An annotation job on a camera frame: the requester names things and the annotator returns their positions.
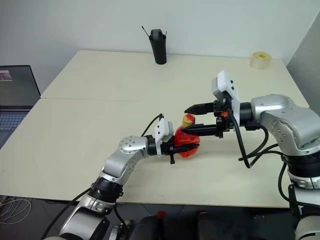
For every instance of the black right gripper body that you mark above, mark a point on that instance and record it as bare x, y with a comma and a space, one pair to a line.
220, 106

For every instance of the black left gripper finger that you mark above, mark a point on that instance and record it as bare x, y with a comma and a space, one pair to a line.
185, 148

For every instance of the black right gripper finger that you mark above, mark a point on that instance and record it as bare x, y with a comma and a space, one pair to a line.
202, 130
202, 108

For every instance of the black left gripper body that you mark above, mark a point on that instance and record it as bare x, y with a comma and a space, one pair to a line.
167, 148

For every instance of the clear bottle with red drink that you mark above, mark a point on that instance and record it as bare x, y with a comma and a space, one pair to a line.
183, 137

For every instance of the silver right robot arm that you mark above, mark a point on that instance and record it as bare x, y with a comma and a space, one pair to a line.
275, 117

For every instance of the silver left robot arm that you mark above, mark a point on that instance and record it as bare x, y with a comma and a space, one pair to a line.
117, 162

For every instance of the clear tape roll yellow core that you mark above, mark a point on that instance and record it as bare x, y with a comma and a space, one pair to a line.
257, 63

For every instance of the tall black holder cup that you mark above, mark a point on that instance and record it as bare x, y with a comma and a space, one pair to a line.
160, 50

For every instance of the thin black stick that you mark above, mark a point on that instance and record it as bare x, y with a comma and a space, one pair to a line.
145, 31
165, 34

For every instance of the dark grey laptop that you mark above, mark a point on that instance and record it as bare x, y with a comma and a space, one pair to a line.
17, 87

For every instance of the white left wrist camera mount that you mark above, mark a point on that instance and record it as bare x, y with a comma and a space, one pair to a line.
162, 130

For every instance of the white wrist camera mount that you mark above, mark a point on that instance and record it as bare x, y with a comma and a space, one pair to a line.
162, 130
225, 80

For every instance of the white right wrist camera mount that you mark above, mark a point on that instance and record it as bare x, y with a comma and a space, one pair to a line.
225, 80

